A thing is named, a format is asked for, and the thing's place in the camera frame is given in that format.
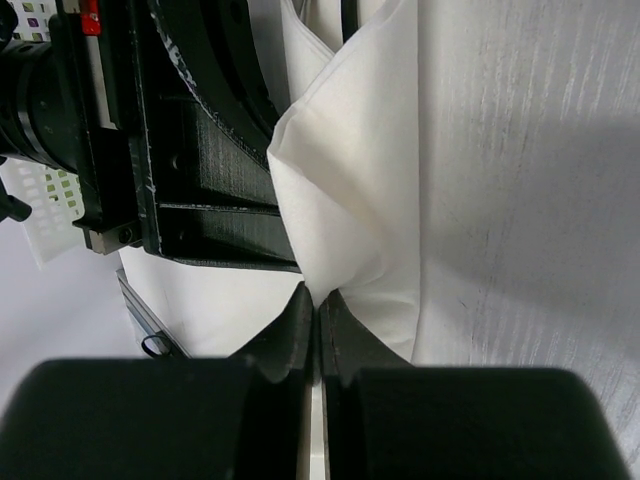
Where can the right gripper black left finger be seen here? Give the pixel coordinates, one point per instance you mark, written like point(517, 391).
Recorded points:
point(239, 417)

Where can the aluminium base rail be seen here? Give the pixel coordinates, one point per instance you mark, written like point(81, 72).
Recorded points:
point(157, 341)

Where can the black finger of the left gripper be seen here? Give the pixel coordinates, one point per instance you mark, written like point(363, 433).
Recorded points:
point(203, 184)

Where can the white paper napkin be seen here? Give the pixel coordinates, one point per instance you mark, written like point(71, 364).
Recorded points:
point(344, 160)

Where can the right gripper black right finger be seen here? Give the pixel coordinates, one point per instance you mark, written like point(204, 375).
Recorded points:
point(387, 419)

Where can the white perforated basket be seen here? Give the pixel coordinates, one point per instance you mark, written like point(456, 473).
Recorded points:
point(45, 200)

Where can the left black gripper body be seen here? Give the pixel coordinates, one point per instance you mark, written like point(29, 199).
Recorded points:
point(94, 58)

